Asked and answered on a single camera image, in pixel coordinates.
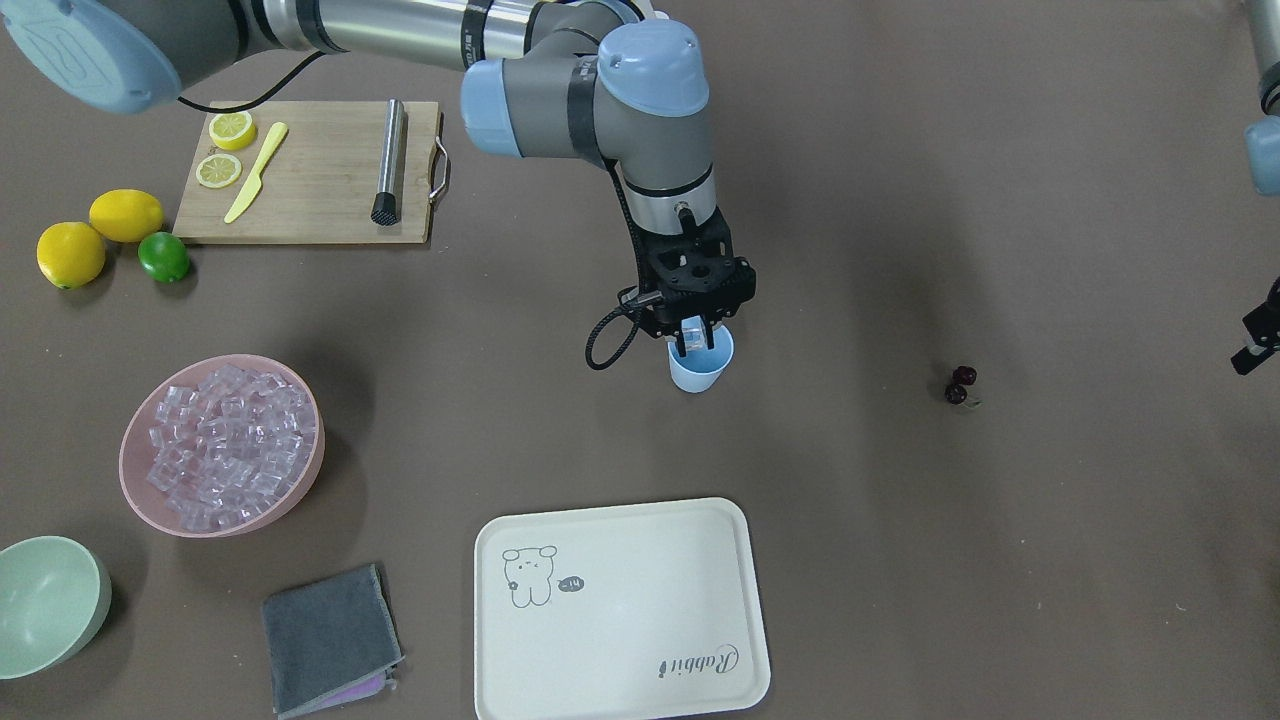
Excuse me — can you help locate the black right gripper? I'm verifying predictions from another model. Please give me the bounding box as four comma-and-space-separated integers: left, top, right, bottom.
636, 209, 756, 357

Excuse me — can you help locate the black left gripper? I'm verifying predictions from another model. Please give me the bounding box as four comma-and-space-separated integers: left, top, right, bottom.
1231, 278, 1280, 375

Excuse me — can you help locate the clear ice cube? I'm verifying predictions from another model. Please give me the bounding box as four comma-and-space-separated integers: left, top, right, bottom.
681, 315, 704, 354

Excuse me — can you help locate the dark red cherry pair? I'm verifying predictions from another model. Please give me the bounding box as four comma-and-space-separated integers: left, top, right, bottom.
943, 365, 983, 409

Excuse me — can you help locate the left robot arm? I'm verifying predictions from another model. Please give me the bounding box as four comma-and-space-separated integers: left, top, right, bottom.
1231, 1, 1279, 375

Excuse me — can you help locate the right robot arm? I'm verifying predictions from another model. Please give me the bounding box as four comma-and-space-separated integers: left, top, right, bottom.
3, 1, 756, 357

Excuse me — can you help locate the light blue plastic cup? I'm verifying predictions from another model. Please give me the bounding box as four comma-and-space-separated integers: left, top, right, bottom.
667, 324, 735, 393

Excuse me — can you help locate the pile of clear ice cubes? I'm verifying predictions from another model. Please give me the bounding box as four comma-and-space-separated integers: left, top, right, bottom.
146, 365, 317, 530

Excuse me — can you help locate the brown paper table cover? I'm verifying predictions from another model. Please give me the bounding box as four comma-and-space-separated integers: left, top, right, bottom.
1, 1, 1277, 719

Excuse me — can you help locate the cream rabbit serving tray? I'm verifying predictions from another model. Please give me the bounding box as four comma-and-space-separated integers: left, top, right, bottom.
474, 497, 772, 719

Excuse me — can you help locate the steel muddler black tip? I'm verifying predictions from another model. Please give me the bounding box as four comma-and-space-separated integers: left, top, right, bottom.
370, 97, 407, 227

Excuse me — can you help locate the wooden cutting board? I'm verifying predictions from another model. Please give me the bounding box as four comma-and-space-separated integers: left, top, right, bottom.
172, 101, 449, 245

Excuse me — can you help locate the yellow plastic knife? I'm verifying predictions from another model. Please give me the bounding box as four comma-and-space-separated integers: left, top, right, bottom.
221, 122, 289, 224

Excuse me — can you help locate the grey folded cloth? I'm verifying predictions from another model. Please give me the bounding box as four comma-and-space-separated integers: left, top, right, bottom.
261, 562, 404, 719

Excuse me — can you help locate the pink bowl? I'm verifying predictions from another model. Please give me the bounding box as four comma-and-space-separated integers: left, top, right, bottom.
118, 354, 326, 539

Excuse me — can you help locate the lemon slice upper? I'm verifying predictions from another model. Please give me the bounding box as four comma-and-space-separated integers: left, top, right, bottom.
207, 111, 257, 152

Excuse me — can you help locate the lemon slice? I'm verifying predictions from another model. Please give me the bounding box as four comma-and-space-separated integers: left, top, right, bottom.
195, 152, 243, 190
207, 111, 257, 152

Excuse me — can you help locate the lemon slice lower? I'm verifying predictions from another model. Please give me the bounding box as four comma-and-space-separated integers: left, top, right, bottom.
195, 152, 243, 190

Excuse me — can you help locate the green lime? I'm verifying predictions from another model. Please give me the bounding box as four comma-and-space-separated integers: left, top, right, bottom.
137, 231, 192, 283

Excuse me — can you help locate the yellow lemon upper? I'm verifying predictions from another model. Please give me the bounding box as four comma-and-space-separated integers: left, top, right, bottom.
90, 188, 165, 243

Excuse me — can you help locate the yellow lemon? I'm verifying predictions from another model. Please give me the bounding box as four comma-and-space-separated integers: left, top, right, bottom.
36, 222, 106, 290
90, 188, 165, 243

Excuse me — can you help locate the yellow lemon lower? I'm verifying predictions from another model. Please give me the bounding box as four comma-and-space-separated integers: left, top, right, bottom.
36, 222, 106, 290

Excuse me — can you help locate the mint green bowl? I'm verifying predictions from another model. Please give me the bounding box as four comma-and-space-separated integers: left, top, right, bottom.
1, 536, 113, 680

